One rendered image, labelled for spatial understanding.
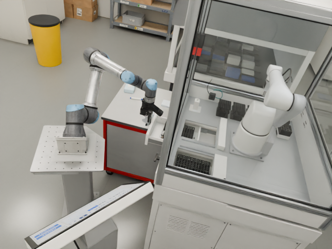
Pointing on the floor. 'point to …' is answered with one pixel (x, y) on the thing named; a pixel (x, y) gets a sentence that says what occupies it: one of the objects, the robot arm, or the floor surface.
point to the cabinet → (207, 231)
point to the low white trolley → (130, 136)
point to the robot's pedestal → (70, 184)
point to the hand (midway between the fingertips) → (149, 123)
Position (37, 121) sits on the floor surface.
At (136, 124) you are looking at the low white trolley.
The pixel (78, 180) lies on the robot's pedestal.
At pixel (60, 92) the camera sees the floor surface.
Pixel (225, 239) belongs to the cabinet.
